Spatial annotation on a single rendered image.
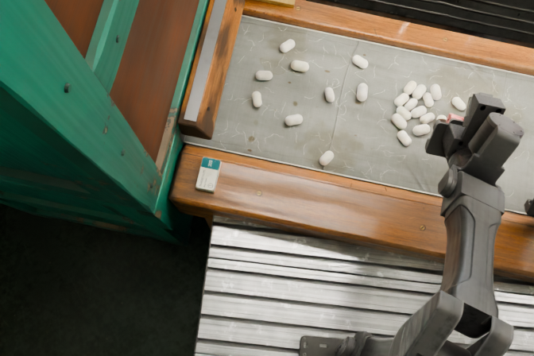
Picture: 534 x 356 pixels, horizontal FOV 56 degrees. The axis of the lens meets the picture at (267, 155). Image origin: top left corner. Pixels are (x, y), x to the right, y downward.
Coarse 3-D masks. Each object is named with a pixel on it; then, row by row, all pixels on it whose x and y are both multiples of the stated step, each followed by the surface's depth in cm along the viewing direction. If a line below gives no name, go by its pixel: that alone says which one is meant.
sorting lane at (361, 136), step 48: (240, 48) 105; (336, 48) 106; (384, 48) 106; (240, 96) 102; (288, 96) 102; (336, 96) 103; (384, 96) 103; (528, 96) 105; (192, 144) 99; (240, 144) 99; (288, 144) 100; (336, 144) 100; (384, 144) 101; (528, 144) 102; (432, 192) 99; (528, 192) 100
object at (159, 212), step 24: (168, 168) 90; (0, 192) 121; (24, 192) 114; (48, 192) 89; (168, 192) 95; (48, 216) 159; (72, 216) 154; (96, 216) 120; (120, 216) 121; (144, 216) 95; (168, 216) 100; (192, 216) 163; (168, 240) 150
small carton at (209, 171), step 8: (208, 160) 94; (216, 160) 94; (200, 168) 93; (208, 168) 93; (216, 168) 93; (200, 176) 93; (208, 176) 93; (216, 176) 93; (200, 184) 92; (208, 184) 92
